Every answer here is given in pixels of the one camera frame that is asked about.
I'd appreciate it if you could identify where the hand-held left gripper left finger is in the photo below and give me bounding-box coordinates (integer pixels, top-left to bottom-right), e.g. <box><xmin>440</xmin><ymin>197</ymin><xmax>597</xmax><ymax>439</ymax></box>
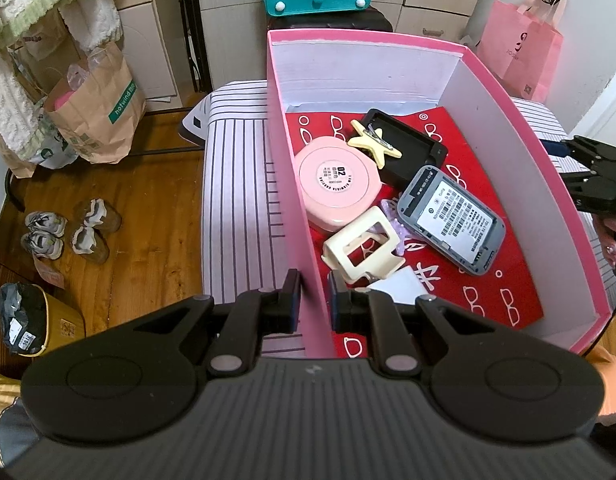
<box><xmin>132</xmin><ymin>269</ymin><xmax>303</xmax><ymax>379</ymax></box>

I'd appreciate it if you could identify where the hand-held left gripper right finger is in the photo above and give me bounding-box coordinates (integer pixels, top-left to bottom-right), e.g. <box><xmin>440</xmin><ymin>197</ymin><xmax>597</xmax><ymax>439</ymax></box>
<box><xmin>328</xmin><ymin>271</ymin><xmax>490</xmax><ymax>379</ymax></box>

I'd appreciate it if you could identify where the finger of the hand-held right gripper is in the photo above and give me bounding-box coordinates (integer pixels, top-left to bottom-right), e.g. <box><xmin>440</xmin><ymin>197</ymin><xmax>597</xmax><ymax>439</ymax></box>
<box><xmin>558</xmin><ymin>172</ymin><xmax>616</xmax><ymax>201</ymax></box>
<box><xmin>540</xmin><ymin>135</ymin><xmax>616</xmax><ymax>171</ymax></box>

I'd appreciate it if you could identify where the cream square hair claw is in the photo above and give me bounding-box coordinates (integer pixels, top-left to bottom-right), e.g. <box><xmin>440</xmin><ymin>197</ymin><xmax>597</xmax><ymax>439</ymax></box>
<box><xmin>322</xmin><ymin>206</ymin><xmax>407</xmax><ymax>282</ymax></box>

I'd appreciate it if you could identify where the white paper card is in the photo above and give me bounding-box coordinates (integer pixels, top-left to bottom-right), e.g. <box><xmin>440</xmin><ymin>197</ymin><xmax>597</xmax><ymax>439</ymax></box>
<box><xmin>369</xmin><ymin>266</ymin><xmax>439</xmax><ymax>307</ymax></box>

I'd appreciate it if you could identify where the purple translucent hair clip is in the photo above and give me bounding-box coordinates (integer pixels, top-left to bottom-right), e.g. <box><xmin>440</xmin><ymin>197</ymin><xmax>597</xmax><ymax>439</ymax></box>
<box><xmin>380</xmin><ymin>199</ymin><xmax>419</xmax><ymax>257</ymax></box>

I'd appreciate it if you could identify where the grey portable router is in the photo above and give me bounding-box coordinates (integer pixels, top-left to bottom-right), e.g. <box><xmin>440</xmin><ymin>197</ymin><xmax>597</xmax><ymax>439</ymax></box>
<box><xmin>397</xmin><ymin>164</ymin><xmax>507</xmax><ymax>277</ymax></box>

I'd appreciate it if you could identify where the pink cardboard box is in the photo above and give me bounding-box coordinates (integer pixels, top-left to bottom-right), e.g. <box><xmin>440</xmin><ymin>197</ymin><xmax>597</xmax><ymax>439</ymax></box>
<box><xmin>265</xmin><ymin>28</ymin><xmax>616</xmax><ymax>359</ymax></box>

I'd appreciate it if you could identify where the yellow star hair clip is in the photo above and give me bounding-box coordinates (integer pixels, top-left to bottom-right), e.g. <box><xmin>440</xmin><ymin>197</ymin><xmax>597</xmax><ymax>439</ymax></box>
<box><xmin>348</xmin><ymin>119</ymin><xmax>403</xmax><ymax>169</ymax></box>

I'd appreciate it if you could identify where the person's right hand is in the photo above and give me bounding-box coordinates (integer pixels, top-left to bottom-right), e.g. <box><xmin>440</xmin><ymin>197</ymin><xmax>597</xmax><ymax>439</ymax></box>
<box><xmin>594</xmin><ymin>214</ymin><xmax>616</xmax><ymax>267</ymax></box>

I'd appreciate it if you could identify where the pink paper shopping bag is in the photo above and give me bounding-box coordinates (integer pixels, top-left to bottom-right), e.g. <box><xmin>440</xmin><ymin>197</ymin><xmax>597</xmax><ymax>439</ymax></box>
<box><xmin>475</xmin><ymin>0</ymin><xmax>564</xmax><ymax>104</ymax></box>

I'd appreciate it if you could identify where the pink round case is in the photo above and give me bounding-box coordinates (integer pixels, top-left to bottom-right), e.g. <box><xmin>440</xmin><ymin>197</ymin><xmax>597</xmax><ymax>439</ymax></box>
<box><xmin>293</xmin><ymin>137</ymin><xmax>383</xmax><ymax>232</ymax></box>

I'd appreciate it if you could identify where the striped bed sheet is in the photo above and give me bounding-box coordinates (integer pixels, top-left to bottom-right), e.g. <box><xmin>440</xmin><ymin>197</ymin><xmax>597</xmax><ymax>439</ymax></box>
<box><xmin>200</xmin><ymin>80</ymin><xmax>616</xmax><ymax>361</ymax></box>

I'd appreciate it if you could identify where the black rectangular tray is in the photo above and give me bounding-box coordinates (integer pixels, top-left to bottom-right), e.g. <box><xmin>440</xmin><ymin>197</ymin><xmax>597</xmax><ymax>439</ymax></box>
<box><xmin>360</xmin><ymin>108</ymin><xmax>449</xmax><ymax>187</ymax></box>

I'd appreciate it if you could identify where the red printed paper sheet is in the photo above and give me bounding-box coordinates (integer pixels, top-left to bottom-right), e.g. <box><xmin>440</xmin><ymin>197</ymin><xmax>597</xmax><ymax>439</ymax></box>
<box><xmin>285</xmin><ymin>106</ymin><xmax>545</xmax><ymax>361</ymax></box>

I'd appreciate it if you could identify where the black clothes rack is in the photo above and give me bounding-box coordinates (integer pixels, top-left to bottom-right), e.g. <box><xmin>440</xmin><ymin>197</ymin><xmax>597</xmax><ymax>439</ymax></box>
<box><xmin>5</xmin><ymin>106</ymin><xmax>209</xmax><ymax>212</ymax></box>

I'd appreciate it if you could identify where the brown fleece-lined slipper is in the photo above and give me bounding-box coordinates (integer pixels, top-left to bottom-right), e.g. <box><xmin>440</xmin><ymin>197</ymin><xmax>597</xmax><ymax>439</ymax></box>
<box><xmin>70</xmin><ymin>225</ymin><xmax>110</xmax><ymax>265</ymax></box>
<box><xmin>74</xmin><ymin>199</ymin><xmax>123</xmax><ymax>234</ymax></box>

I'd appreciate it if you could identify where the yellow waste bin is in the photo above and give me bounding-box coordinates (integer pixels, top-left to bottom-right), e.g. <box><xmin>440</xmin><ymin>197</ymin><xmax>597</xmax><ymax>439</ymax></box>
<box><xmin>0</xmin><ymin>282</ymin><xmax>86</xmax><ymax>357</ymax></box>

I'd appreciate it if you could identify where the pink paper tag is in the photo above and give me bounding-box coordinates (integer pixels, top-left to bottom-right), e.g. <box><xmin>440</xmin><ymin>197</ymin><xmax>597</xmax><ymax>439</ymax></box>
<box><xmin>35</xmin><ymin>255</ymin><xmax>66</xmax><ymax>289</ymax></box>

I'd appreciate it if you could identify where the black suitcase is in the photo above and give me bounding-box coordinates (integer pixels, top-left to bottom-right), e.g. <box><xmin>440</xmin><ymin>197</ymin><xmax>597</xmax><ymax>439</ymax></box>
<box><xmin>267</xmin><ymin>7</ymin><xmax>394</xmax><ymax>34</ymax></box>

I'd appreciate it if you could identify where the grey white sneaker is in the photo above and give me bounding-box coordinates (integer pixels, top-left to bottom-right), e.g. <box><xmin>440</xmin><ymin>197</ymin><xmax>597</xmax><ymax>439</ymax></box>
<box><xmin>25</xmin><ymin>211</ymin><xmax>68</xmax><ymax>238</ymax></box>
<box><xmin>22</xmin><ymin>231</ymin><xmax>64</xmax><ymax>260</ymax></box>

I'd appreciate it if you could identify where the brown paper bag green label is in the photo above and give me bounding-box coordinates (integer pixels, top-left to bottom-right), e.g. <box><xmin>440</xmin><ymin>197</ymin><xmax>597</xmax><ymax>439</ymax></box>
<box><xmin>42</xmin><ymin>42</ymin><xmax>148</xmax><ymax>165</ymax></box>

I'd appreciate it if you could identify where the black plastic bin bag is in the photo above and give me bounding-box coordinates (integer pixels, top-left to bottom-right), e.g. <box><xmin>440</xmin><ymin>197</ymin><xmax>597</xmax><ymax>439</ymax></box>
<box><xmin>0</xmin><ymin>282</ymin><xmax>51</xmax><ymax>356</ymax></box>

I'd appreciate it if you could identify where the green white plastic bag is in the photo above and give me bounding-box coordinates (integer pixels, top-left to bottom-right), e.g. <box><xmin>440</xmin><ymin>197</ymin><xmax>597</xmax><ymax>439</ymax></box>
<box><xmin>30</xmin><ymin>105</ymin><xmax>79</xmax><ymax>169</ymax></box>

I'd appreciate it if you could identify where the black tripod stand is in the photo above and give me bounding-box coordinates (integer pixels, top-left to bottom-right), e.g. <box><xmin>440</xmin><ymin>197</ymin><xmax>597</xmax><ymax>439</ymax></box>
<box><xmin>178</xmin><ymin>0</ymin><xmax>211</xmax><ymax>94</ymax></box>

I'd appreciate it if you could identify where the light wooden wardrobe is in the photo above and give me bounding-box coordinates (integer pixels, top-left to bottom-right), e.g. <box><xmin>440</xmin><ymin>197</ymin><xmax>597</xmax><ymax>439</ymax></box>
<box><xmin>195</xmin><ymin>0</ymin><xmax>539</xmax><ymax>92</ymax></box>

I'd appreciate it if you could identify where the white cardboard box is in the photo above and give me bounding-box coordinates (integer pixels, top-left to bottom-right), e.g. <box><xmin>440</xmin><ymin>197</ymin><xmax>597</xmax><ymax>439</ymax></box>
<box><xmin>112</xmin><ymin>0</ymin><xmax>179</xmax><ymax>104</ymax></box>

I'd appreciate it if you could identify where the yellow striped cloth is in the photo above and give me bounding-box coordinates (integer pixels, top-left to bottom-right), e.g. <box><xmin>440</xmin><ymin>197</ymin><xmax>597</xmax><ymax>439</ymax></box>
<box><xmin>0</xmin><ymin>370</ymin><xmax>23</xmax><ymax>411</ymax></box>

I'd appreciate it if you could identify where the grey cloth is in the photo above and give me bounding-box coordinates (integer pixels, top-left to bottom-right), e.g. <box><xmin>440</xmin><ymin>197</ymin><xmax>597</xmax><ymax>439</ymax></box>
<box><xmin>0</xmin><ymin>400</ymin><xmax>41</xmax><ymax>471</ymax></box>

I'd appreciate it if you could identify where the plain brown paper bag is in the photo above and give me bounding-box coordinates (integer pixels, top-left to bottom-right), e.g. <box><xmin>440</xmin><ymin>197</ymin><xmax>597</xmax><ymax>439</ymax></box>
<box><xmin>0</xmin><ymin>122</ymin><xmax>39</xmax><ymax>179</ymax></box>

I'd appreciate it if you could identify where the white green fluffy garment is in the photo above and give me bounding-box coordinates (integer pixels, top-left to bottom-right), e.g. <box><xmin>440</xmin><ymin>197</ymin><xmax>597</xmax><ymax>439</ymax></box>
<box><xmin>0</xmin><ymin>0</ymin><xmax>121</xmax><ymax>144</ymax></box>

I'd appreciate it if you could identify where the black cable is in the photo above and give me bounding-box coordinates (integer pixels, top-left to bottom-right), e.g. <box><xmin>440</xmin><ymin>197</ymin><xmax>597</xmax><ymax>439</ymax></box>
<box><xmin>582</xmin><ymin>265</ymin><xmax>616</xmax><ymax>357</ymax></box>

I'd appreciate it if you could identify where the brown paper bag with handles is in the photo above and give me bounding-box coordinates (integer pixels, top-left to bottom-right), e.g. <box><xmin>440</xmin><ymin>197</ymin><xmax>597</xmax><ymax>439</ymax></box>
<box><xmin>6</xmin><ymin>22</ymin><xmax>74</xmax><ymax>102</ymax></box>

